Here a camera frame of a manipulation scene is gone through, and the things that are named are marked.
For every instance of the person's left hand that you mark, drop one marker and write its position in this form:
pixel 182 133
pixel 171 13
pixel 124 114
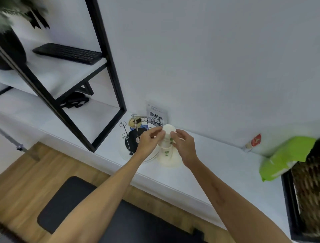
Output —
pixel 146 145

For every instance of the person's right hand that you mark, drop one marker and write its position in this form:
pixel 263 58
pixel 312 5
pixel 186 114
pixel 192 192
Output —
pixel 185 147

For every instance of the person's left thumb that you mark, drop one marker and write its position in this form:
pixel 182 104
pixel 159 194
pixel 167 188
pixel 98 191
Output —
pixel 160 136

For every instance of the person's right thumb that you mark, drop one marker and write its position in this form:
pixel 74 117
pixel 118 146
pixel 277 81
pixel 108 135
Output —
pixel 173 138

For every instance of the white cup with green leaves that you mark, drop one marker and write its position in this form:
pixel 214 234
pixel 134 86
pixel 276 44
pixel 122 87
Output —
pixel 167 142

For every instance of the person's left forearm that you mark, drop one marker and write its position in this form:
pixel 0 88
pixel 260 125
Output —
pixel 100 200

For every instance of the person's right forearm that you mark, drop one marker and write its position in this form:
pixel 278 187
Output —
pixel 232 202

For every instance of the code sign card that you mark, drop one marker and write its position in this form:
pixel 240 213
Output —
pixel 156 116

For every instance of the black round plate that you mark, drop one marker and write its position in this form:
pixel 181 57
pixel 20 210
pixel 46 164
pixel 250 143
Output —
pixel 133 142

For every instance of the metal cup rack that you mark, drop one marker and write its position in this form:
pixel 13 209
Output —
pixel 130 132

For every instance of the small red white packet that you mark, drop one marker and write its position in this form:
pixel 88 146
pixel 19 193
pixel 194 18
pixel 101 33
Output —
pixel 253 142

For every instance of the green plastic packet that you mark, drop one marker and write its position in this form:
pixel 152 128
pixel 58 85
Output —
pixel 285 156

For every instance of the black keyboard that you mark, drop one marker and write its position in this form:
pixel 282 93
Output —
pixel 68 53

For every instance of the black woven basket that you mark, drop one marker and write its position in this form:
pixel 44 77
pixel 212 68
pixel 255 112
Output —
pixel 303 192

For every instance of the green potted plant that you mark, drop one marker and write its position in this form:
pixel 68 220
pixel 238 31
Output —
pixel 20 12

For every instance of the black metal shelf frame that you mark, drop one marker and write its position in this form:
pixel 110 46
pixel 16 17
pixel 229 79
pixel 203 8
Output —
pixel 110 75

